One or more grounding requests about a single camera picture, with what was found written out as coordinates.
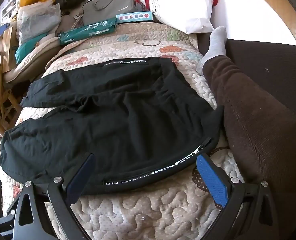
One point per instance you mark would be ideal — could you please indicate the grey plastic bag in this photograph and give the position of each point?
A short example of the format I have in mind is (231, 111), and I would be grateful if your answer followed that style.
(38, 20)

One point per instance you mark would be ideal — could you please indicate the teal cloth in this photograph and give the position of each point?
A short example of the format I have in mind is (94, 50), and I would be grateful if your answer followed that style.
(25, 48)

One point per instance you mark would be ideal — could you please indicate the white plastic bag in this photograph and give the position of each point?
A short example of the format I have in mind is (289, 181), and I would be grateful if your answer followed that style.
(177, 5)

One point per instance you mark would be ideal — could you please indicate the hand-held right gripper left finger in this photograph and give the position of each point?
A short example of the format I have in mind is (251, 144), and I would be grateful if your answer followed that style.
(79, 177)

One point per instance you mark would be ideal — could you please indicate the brown paper bag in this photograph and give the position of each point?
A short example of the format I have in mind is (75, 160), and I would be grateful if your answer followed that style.
(9, 45)

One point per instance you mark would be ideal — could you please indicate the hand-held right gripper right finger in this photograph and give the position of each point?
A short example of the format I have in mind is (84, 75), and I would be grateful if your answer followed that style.
(211, 177)

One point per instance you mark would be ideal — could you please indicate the quilted heart-print blanket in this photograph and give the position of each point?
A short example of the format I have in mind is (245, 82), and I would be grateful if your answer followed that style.
(143, 217)

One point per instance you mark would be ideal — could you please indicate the dark blue box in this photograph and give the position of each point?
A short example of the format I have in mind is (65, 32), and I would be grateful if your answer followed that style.
(0, 31)

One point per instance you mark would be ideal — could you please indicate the grey laptop bag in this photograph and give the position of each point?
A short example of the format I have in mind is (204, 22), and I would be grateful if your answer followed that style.
(108, 7)

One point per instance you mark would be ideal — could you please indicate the light blue box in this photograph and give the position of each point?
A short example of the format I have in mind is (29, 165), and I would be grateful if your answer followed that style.
(134, 17)

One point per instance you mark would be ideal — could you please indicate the person's grey socked foot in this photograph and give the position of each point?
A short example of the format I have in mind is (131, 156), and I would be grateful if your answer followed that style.
(214, 47)

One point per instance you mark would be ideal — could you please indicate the person's brown trouser leg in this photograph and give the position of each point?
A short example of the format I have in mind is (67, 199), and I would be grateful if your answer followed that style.
(250, 120)

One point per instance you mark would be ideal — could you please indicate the long green box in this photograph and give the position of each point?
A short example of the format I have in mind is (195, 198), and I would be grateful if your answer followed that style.
(88, 31)

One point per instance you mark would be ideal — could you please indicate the wooden rack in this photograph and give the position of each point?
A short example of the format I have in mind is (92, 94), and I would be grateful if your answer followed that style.
(9, 105)

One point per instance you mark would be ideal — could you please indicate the black pants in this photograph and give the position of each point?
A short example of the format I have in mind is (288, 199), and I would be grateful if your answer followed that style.
(113, 120)

